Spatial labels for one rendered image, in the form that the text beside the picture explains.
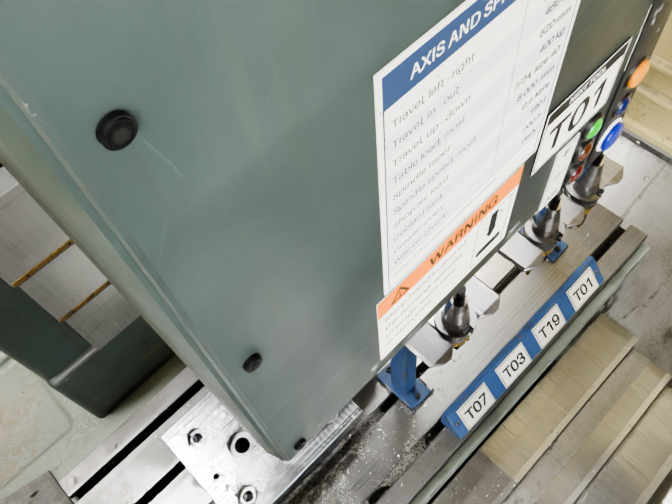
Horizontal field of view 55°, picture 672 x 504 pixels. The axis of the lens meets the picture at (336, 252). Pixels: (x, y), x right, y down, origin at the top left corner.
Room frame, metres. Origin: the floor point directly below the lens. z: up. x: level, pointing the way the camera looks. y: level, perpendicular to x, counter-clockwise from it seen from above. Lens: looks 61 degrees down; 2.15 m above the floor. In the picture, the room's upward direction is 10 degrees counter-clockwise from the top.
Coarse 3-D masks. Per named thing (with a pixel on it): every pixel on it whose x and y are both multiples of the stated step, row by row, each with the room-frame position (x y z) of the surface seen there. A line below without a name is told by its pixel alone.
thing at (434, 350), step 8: (424, 328) 0.37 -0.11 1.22; (432, 328) 0.37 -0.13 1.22; (416, 336) 0.36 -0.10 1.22; (424, 336) 0.36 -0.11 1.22; (432, 336) 0.35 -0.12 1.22; (440, 336) 0.35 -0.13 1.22; (408, 344) 0.35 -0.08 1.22; (416, 344) 0.35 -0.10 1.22; (424, 344) 0.34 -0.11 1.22; (432, 344) 0.34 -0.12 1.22; (440, 344) 0.34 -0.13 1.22; (448, 344) 0.34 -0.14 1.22; (416, 352) 0.33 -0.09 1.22; (424, 352) 0.33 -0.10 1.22; (432, 352) 0.33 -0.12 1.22; (440, 352) 0.33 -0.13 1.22; (448, 352) 0.32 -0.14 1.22; (424, 360) 0.32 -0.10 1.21; (432, 360) 0.32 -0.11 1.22; (440, 360) 0.31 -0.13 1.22; (448, 360) 0.31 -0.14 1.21
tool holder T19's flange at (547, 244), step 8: (528, 224) 0.51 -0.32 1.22; (560, 224) 0.50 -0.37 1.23; (528, 232) 0.50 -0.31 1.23; (560, 232) 0.49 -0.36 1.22; (536, 240) 0.48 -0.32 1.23; (544, 240) 0.48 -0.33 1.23; (552, 240) 0.48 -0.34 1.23; (560, 240) 0.48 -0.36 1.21; (544, 248) 0.47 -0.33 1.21; (552, 248) 0.47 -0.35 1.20
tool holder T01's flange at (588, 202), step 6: (564, 186) 0.58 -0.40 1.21; (570, 186) 0.57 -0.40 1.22; (600, 186) 0.56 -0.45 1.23; (564, 192) 0.57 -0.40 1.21; (570, 192) 0.56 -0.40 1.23; (600, 192) 0.55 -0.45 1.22; (576, 198) 0.54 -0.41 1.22; (582, 198) 0.54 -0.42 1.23; (588, 198) 0.54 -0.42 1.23; (594, 198) 0.54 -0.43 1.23; (600, 198) 0.55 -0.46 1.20; (582, 204) 0.54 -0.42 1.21; (588, 204) 0.54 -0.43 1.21; (594, 204) 0.54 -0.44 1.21
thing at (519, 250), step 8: (512, 240) 0.49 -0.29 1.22; (520, 240) 0.49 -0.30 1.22; (528, 240) 0.49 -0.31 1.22; (504, 248) 0.48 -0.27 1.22; (512, 248) 0.48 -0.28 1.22; (520, 248) 0.48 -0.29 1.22; (528, 248) 0.47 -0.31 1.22; (536, 248) 0.47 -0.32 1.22; (504, 256) 0.47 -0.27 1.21; (512, 256) 0.46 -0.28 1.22; (520, 256) 0.46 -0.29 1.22; (528, 256) 0.46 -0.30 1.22; (536, 256) 0.46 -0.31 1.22; (520, 264) 0.45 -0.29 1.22; (528, 264) 0.44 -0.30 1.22; (536, 264) 0.44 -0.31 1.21
